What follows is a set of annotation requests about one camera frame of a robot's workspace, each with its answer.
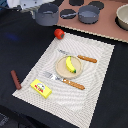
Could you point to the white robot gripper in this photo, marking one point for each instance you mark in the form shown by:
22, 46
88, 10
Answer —
25, 4

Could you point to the beige bowl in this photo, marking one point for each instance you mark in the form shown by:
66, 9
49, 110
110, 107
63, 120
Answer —
122, 16

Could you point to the round wooden plate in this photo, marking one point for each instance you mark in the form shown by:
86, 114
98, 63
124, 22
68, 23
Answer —
61, 68

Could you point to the yellow toy banana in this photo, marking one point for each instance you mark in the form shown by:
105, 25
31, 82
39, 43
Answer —
69, 65

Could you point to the yellow toy butter box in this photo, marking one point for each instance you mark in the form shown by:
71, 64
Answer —
41, 88

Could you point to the grey toy frying pan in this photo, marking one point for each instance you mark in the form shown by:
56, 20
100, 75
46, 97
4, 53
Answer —
88, 14

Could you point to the pink toy stove board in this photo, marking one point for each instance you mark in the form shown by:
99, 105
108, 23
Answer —
104, 27

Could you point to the red toy tomato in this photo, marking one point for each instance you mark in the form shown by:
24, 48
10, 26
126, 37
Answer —
59, 33

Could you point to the wooden handled toy knife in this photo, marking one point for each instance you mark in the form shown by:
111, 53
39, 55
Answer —
78, 56

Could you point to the dark grey toy pot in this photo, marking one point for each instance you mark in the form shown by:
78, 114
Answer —
47, 14

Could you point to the beige woven placemat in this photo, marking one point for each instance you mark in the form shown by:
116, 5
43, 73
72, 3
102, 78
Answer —
68, 103

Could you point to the black tablecloth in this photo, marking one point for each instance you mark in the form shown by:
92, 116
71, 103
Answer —
22, 42

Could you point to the reddish brown toy sausage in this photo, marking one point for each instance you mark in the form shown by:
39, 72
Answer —
16, 80

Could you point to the wooden handled toy fork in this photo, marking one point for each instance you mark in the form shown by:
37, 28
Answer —
54, 77

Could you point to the black burner disc rear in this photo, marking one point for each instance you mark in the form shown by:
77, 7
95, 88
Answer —
98, 4

